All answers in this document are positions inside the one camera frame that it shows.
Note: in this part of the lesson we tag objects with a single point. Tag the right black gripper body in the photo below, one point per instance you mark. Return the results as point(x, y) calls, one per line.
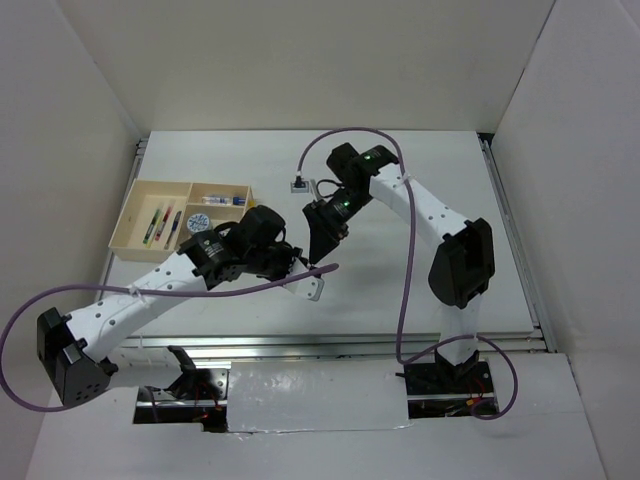
point(343, 204)

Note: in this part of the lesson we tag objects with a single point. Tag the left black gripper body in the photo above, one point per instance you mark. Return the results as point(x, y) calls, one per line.
point(275, 262)

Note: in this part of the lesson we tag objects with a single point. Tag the blue white round jar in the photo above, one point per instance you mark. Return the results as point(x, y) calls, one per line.
point(198, 223)

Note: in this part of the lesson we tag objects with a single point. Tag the blue capped glue bottle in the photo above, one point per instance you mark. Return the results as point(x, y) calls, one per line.
point(223, 200)

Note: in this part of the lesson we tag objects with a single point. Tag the purple gel pen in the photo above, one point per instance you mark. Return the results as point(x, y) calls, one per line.
point(174, 227)

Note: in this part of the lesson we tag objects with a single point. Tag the red gel pen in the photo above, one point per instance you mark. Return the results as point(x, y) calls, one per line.
point(162, 223)

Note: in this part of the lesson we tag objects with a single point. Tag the green gel pen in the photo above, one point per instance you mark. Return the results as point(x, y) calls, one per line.
point(151, 229)

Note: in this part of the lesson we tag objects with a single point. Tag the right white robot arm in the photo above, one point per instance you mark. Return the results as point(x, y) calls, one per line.
point(463, 251)

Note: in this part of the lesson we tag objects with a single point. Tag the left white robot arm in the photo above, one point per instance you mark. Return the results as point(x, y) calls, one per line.
point(77, 349)

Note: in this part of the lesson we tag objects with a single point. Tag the beige wooden organizer tray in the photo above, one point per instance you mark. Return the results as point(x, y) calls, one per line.
point(146, 196)

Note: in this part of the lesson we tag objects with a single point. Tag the white cover plate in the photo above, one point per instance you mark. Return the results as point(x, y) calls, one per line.
point(316, 396)

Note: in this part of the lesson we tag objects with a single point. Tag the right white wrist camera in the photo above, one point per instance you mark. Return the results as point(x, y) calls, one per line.
point(300, 185)

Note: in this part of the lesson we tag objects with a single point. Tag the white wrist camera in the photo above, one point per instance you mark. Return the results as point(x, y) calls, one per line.
point(300, 185)
point(309, 288)

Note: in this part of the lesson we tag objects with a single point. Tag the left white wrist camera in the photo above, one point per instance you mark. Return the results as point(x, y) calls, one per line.
point(309, 288)

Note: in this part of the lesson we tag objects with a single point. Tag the aluminium front rail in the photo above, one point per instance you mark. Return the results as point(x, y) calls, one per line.
point(296, 347)

